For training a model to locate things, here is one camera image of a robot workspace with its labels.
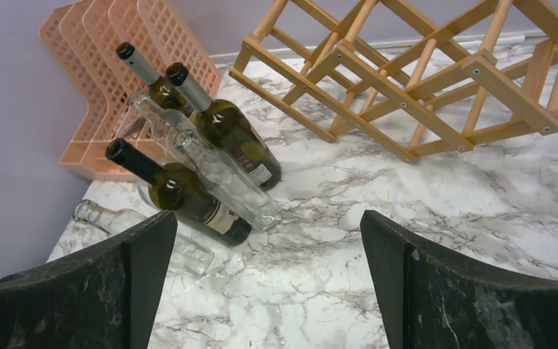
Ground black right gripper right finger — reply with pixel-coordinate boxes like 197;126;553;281
360;210;558;348

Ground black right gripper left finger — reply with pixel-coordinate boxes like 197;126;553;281
0;211;178;348

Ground squat clear glass bottle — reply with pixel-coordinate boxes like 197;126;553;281
72;199;214;276

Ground green bottle black cap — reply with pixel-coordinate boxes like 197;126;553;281
105;138;252;246

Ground tall clear glass bottle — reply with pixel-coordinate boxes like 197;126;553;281
172;129;281;231

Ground slim clear glass bottle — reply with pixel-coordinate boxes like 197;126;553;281
127;89;194;169

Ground green bottle silver cap front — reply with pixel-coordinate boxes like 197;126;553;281
165;63;282;191

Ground green bottle silver cap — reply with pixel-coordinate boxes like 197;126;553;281
115;41;197;120
165;63;282;191

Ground green bottle silver cap rear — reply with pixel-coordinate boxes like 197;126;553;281
115;41;197;120

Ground wooden lattice wine rack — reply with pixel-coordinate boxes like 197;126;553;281
229;1;558;164

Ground peach plastic file organizer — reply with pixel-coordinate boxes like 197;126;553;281
39;0;222;182

